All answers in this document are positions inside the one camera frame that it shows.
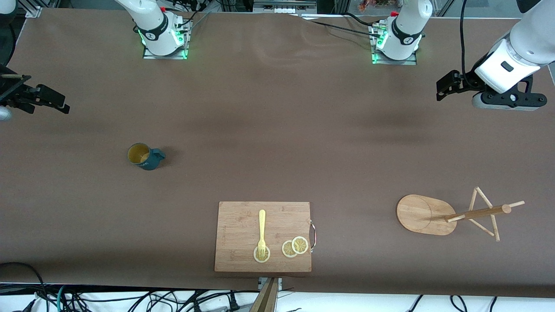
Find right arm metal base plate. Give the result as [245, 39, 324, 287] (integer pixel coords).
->
[142, 19, 191, 60]

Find wooden post with metal bracket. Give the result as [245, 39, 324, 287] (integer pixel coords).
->
[249, 277, 282, 312]

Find wooden cutting board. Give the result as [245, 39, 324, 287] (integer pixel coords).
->
[214, 201, 313, 273]

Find black looped floor cable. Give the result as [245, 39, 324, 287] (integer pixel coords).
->
[0, 262, 49, 312]

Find aluminium frame profile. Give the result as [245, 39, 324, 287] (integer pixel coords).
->
[25, 0, 45, 18]

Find brown table cover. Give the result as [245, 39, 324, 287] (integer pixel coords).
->
[0, 8, 555, 299]

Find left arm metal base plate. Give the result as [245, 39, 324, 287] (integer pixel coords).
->
[371, 24, 418, 65]

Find teal ribbed mug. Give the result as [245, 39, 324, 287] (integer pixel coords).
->
[127, 143, 167, 171]

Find teal floor cable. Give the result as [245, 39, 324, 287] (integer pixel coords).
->
[55, 285, 68, 312]

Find wooden mug rack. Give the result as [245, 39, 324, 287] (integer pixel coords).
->
[396, 186, 526, 242]

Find black cable on table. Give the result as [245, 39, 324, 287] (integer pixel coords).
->
[299, 12, 383, 39]

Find yellow plastic fork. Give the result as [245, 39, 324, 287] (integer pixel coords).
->
[258, 210, 267, 259]

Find grey power strip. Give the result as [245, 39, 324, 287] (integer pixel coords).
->
[253, 0, 317, 14]

